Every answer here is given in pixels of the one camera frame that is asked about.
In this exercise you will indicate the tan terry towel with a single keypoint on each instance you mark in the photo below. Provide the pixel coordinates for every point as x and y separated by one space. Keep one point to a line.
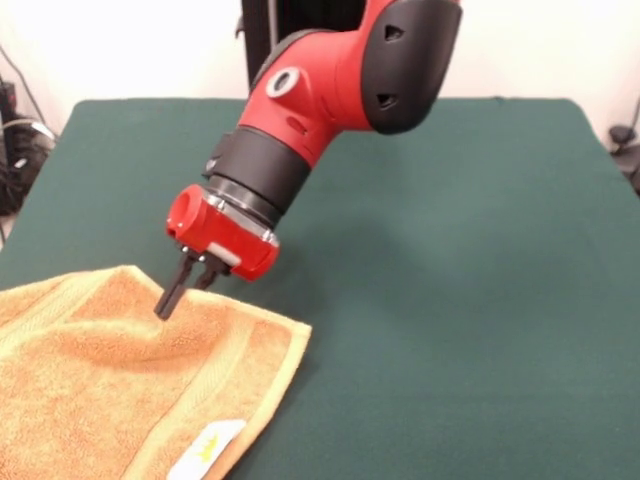
125 380

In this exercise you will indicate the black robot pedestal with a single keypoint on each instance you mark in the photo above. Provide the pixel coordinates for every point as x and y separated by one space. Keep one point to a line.
260 40

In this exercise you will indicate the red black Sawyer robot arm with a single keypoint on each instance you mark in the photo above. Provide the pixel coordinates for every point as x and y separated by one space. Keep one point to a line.
325 100

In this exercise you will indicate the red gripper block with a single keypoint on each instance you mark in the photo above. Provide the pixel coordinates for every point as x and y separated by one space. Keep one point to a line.
220 232

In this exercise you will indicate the dark green table cloth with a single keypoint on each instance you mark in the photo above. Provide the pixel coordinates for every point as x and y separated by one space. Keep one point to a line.
450 300

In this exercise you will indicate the dark grey stand base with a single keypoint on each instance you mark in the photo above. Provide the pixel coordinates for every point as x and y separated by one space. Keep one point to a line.
620 134

